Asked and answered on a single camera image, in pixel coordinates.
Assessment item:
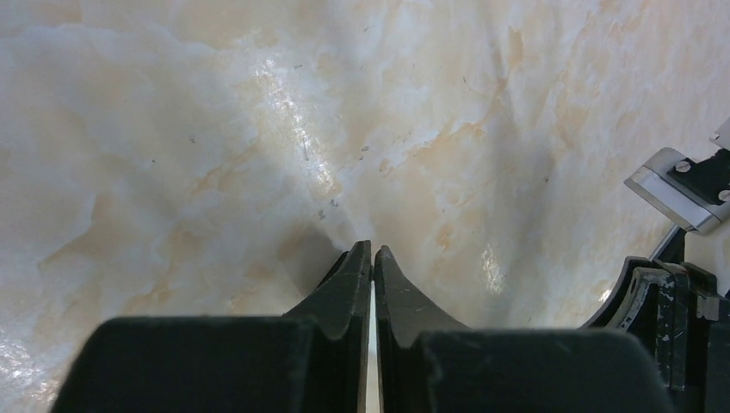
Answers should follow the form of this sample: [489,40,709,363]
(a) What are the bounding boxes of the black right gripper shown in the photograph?
[582,225,729,412]

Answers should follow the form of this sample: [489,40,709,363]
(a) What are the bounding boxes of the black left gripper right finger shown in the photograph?
[374,247,673,412]

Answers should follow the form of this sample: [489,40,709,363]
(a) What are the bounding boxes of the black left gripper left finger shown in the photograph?
[52,241,372,412]

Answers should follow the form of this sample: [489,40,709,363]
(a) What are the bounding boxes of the white battery cover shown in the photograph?
[365,282,381,413]

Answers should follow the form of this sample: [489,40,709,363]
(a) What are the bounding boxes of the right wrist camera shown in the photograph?
[624,120,729,297]

